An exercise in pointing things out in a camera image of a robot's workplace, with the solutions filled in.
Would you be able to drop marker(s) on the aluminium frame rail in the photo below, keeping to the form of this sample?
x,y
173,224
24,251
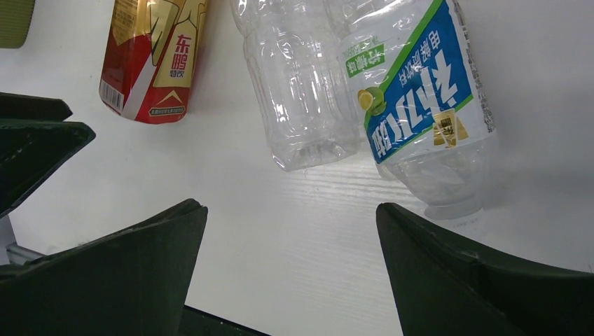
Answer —
x,y
18,255

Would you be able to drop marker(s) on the red gold drink bottle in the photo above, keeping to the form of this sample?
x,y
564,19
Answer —
x,y
150,59

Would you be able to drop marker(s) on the green plastic mesh bin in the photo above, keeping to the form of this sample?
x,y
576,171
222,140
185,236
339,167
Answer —
x,y
16,17

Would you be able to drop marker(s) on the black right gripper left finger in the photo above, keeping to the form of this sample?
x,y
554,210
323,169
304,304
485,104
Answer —
x,y
132,282

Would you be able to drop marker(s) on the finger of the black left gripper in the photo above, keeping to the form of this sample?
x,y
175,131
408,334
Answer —
x,y
36,140

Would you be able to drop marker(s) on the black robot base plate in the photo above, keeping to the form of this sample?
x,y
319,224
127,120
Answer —
x,y
196,322

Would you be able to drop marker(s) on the blue green lemon drink bottle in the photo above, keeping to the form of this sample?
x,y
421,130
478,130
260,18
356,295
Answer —
x,y
412,77

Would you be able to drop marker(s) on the large clear plastic bottle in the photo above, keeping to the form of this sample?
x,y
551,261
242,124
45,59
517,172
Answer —
x,y
300,86

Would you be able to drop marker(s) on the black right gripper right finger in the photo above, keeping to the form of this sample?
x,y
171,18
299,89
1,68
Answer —
x,y
446,284

